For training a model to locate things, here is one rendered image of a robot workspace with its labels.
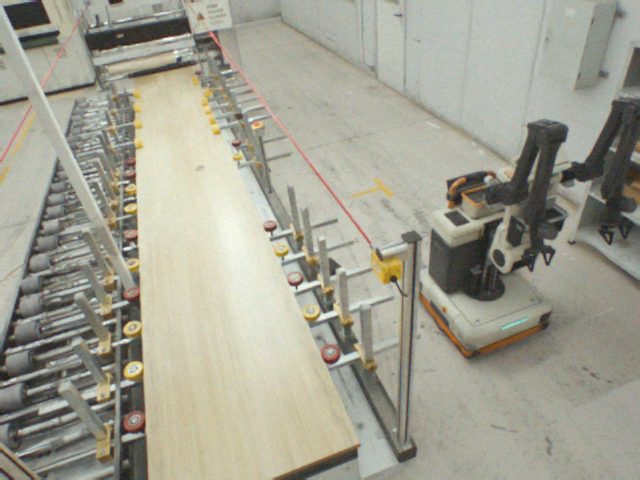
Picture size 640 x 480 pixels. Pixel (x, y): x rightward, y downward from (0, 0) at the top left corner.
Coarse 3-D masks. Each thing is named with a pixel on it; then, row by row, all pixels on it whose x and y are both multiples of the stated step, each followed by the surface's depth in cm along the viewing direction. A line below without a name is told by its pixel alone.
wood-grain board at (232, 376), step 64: (192, 128) 384; (192, 192) 295; (192, 256) 240; (256, 256) 234; (192, 320) 202; (256, 320) 198; (192, 384) 174; (256, 384) 171; (320, 384) 169; (192, 448) 153; (256, 448) 151; (320, 448) 149
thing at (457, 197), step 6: (468, 174) 268; (450, 180) 265; (474, 180) 269; (480, 180) 270; (450, 186) 266; (462, 186) 267; (468, 186) 268; (474, 186) 267; (480, 186) 268; (456, 192) 265; (462, 192) 266; (450, 198) 260; (456, 198) 268; (462, 198) 269; (456, 204) 269
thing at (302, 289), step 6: (348, 270) 230; (354, 270) 230; (360, 270) 229; (366, 270) 230; (372, 270) 232; (336, 276) 228; (348, 276) 228; (354, 276) 230; (312, 282) 226; (318, 282) 225; (336, 282) 228; (294, 288) 224; (300, 288) 223; (306, 288) 223; (312, 288) 225; (294, 294) 222; (300, 294) 224
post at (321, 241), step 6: (318, 240) 203; (324, 240) 204; (318, 246) 207; (324, 246) 206; (324, 252) 208; (324, 258) 210; (324, 264) 212; (324, 270) 214; (324, 276) 217; (324, 282) 219; (330, 300) 228
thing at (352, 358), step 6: (384, 342) 191; (390, 342) 190; (396, 342) 190; (378, 348) 188; (384, 348) 189; (390, 348) 190; (348, 354) 187; (354, 354) 187; (342, 360) 185; (348, 360) 185; (354, 360) 186; (330, 366) 184; (336, 366) 184; (342, 366) 186
